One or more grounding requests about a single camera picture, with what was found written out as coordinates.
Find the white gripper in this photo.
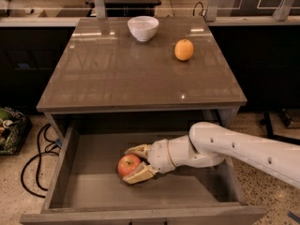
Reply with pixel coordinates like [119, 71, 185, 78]
[123, 140, 175, 185]

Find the red apple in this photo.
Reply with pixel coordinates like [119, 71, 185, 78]
[117, 154, 142, 177]

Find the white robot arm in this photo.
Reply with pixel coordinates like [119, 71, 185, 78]
[123, 122, 300, 188]

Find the open grey top drawer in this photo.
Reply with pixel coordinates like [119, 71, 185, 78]
[20, 110, 267, 225]

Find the orange fruit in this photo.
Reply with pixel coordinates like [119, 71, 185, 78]
[174, 39, 194, 61]

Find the black wheeled stand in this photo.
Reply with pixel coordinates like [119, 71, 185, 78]
[261, 109, 300, 145]

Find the white ceramic bowl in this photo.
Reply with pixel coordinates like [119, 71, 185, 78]
[127, 16, 159, 42]

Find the dark basket with items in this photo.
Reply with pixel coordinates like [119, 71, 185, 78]
[0, 107, 32, 156]

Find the black cable on floor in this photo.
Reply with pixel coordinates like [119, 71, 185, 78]
[20, 123, 61, 200]

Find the black cable behind counter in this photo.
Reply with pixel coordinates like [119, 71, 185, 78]
[192, 1, 207, 18]

